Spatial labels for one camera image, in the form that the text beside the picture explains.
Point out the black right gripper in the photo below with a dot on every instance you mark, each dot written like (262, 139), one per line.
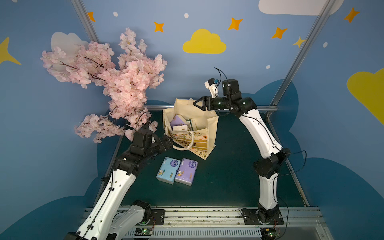
(206, 102)

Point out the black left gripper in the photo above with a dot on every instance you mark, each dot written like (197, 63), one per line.
(162, 142)

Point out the colourful cartoon tissue pack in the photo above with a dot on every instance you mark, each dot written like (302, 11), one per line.
(181, 128)

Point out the purple tissue pack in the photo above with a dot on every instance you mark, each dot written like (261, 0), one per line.
(186, 172)
(178, 120)

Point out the green white tissue pack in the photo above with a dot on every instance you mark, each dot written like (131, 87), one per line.
(191, 124)

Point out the cream canvas tote bag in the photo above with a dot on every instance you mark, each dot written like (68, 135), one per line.
(201, 141)

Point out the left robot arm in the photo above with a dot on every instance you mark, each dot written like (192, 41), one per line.
(101, 223)

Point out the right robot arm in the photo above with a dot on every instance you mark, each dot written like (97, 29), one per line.
(227, 96)

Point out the light blue tissue pack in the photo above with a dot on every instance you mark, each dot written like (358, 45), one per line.
(168, 170)

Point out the pink cherry blossom tree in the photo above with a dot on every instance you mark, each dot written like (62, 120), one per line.
(125, 83)

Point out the left green circuit board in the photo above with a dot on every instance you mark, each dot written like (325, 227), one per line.
(143, 232)

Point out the green circuit board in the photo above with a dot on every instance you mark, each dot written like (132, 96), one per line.
(143, 232)
(268, 233)

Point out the right green circuit board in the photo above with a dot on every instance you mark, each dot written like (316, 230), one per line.
(268, 233)

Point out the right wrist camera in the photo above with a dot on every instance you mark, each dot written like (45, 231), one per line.
(212, 86)

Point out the aluminium back frame rail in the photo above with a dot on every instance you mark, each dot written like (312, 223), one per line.
(162, 107)

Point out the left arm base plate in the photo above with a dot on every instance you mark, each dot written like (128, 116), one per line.
(156, 218)

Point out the right side frame rail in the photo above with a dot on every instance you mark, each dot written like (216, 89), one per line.
(290, 167)

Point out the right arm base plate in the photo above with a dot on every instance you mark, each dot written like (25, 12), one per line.
(262, 216)

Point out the aluminium front rail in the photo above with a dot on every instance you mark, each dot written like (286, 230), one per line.
(204, 223)

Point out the right vertical frame post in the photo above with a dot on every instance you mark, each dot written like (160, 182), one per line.
(304, 50)

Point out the vertical frame post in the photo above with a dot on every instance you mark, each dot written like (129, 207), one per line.
(85, 19)
(304, 50)

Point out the left vertical frame post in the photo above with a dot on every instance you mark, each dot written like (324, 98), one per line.
(85, 19)

